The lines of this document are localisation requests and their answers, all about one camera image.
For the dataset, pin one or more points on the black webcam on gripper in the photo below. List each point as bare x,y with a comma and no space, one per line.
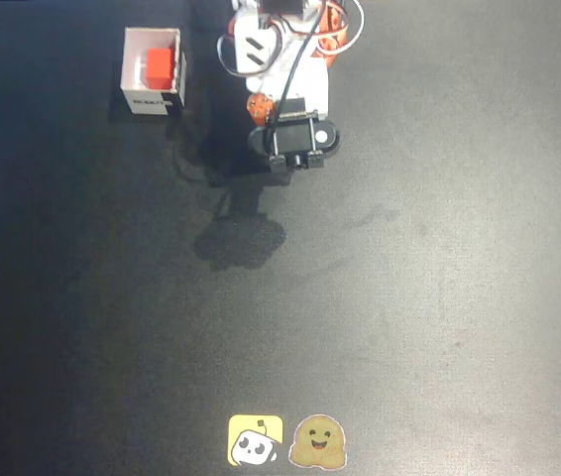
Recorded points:
295,136

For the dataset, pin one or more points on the hugging face emoji sticker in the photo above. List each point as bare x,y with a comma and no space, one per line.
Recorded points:
317,441

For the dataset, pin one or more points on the red cube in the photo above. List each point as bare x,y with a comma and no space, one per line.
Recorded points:
159,67

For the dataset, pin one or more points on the white cardboard box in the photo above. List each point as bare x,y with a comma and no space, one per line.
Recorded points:
149,101

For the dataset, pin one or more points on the yellow robot face sticker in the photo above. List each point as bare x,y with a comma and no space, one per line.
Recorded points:
256,439

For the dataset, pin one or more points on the black table mat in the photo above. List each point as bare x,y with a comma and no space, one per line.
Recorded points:
434,297

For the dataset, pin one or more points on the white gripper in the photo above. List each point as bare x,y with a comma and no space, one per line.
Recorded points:
261,110

